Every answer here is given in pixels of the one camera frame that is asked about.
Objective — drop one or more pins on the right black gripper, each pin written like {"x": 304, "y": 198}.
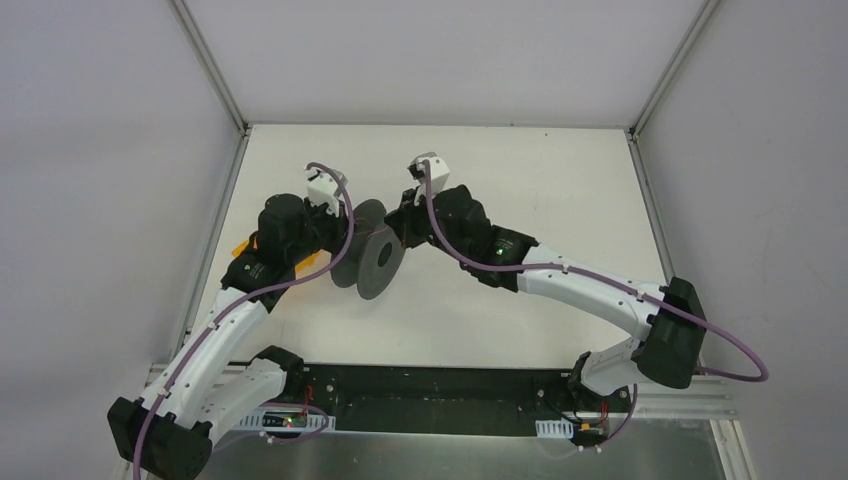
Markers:
{"x": 407, "y": 220}

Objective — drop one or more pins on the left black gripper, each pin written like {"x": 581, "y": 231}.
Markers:
{"x": 330, "y": 232}

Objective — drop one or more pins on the black perforated cable spool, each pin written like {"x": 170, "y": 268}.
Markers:
{"x": 374, "y": 256}

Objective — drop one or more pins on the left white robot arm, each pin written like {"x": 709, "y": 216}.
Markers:
{"x": 172, "y": 428}

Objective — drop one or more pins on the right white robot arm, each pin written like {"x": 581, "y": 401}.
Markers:
{"x": 662, "y": 345}

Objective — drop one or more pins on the yellow plastic bin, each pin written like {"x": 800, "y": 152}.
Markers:
{"x": 251, "y": 246}

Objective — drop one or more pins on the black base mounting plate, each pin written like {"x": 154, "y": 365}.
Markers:
{"x": 444, "y": 400}

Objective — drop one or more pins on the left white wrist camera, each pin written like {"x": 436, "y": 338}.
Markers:
{"x": 324, "y": 189}

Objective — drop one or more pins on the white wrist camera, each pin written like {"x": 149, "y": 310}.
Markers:
{"x": 324, "y": 189}
{"x": 432, "y": 173}

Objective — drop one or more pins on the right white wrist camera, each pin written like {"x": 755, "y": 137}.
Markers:
{"x": 432, "y": 173}

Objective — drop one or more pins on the left white cable duct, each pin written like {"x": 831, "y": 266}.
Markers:
{"x": 284, "y": 422}

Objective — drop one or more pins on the white cable duct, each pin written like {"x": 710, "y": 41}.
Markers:
{"x": 554, "y": 429}
{"x": 284, "y": 422}

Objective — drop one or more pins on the right white cable duct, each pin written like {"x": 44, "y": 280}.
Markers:
{"x": 554, "y": 429}

